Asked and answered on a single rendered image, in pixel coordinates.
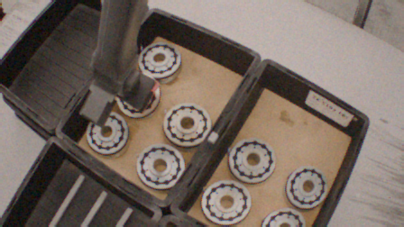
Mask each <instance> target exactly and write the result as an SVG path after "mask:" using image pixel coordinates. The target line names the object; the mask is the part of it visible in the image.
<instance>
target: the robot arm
mask: <svg viewBox="0 0 404 227"><path fill-rule="evenodd" d="M148 3H149V0H104V1H103V3H102V10H101V18H100V27H99V31H98V39H97V47H96V50H94V52H93V55H92V58H91V61H90V64H89V69H88V74H89V75H90V76H91V77H93V78H94V81H93V82H92V85H91V87H90V88H89V89H90V90H91V91H90V93H89V94H88V95H87V99H86V101H85V103H84V104H83V106H82V107H81V110H80V111H79V114H81V116H82V117H85V118H86V119H87V120H88V121H90V122H92V123H93V124H94V125H95V126H98V127H101V128H104V126H105V125H106V120H107V119H108V118H109V116H110V115H111V112H112V110H113V109H114V108H115V104H116V102H117V101H116V100H115V97H118V98H119V99H121V100H122V101H124V102H126V103H127V104H128V105H130V106H132V107H134V108H136V109H138V110H140V112H144V111H145V110H146V108H147V106H148V104H149V103H150V102H151V99H152V97H153V95H154V93H155V91H156V90H157V88H158V86H159V84H160V83H158V82H157V81H155V79H153V78H152V77H149V76H147V75H146V74H145V75H144V74H143V73H142V72H141V71H140V70H138V69H136V66H137V63H138V59H139V58H140V56H139V55H138V47H137V46H136V44H137V36H138V32H139V30H140V26H141V23H142V19H143V17H144V14H145V11H146V8H147V5H148Z"/></svg>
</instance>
